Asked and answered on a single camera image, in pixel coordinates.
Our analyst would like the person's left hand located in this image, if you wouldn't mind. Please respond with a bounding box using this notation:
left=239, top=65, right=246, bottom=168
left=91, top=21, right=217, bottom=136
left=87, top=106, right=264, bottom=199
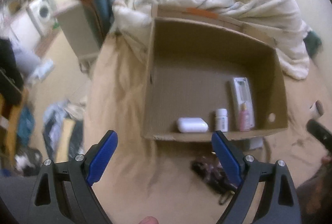
left=139, top=216, right=159, bottom=224

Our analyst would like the brown cardboard box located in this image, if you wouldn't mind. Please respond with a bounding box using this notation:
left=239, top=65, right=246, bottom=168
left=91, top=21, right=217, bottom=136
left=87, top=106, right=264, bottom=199
left=141, top=5, right=288, bottom=142

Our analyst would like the person's right hand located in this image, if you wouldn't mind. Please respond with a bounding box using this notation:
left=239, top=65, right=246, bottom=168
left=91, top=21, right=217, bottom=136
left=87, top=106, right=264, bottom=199
left=297, top=155, right=331, bottom=223

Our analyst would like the white earbuds case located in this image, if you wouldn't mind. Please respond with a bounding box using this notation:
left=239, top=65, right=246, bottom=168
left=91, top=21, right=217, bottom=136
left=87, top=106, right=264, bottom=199
left=177, top=117, right=209, bottom=133

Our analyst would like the brown lid cream jar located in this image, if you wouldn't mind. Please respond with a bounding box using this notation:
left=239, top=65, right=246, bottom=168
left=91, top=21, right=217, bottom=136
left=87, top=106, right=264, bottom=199
left=310, top=100, right=325, bottom=120

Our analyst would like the black jacket on chair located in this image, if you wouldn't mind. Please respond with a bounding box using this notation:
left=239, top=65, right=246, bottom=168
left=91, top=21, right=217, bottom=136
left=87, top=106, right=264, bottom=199
left=0, top=38, right=24, bottom=106

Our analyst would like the white pill bottle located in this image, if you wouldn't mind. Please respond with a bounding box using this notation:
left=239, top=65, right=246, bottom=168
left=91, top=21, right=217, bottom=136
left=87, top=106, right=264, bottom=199
left=215, top=108, right=228, bottom=133

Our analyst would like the cream patterned duvet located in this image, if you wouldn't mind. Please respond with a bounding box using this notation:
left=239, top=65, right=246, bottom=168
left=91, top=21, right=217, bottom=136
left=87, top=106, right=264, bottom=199
left=112, top=0, right=310, bottom=80

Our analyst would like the tabby and white cat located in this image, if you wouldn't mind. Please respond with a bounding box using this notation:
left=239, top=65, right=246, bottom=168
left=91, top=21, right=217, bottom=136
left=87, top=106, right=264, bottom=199
left=15, top=147, right=42, bottom=177

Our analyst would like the green cloth at bedside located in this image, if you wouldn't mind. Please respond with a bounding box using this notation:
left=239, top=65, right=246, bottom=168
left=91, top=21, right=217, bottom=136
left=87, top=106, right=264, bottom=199
left=303, top=31, right=322, bottom=58

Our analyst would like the white remote control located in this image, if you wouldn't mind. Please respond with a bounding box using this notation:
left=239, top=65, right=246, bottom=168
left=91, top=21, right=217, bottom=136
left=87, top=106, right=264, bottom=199
left=230, top=77, right=255, bottom=129

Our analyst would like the white washing machine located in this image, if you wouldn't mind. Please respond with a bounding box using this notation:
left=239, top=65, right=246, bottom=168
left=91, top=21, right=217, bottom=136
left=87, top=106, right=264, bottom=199
left=28, top=0, right=56, bottom=36

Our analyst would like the black flashlight with strap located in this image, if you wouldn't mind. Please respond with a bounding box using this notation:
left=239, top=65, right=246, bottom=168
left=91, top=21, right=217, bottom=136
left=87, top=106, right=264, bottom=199
left=191, top=156, right=237, bottom=206

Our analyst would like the teal pillow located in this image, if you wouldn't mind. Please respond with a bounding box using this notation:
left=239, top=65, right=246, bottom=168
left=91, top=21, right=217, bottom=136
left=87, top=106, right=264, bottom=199
left=80, top=0, right=114, bottom=47

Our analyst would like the beige bedside cabinet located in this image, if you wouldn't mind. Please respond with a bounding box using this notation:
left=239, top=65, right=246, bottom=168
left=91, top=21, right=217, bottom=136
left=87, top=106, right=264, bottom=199
left=54, top=0, right=104, bottom=73

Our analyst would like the grey bag on floor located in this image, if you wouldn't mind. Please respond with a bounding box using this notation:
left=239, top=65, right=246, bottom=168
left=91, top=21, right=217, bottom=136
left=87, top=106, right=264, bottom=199
left=13, top=47, right=42, bottom=77

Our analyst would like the pink perfume bottle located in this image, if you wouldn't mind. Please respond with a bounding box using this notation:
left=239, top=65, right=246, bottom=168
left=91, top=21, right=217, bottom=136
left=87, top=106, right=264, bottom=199
left=239, top=101, right=251, bottom=131

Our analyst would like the white power adapter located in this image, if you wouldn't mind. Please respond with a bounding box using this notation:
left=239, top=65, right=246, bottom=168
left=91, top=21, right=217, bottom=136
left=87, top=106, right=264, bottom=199
left=244, top=137, right=263, bottom=150

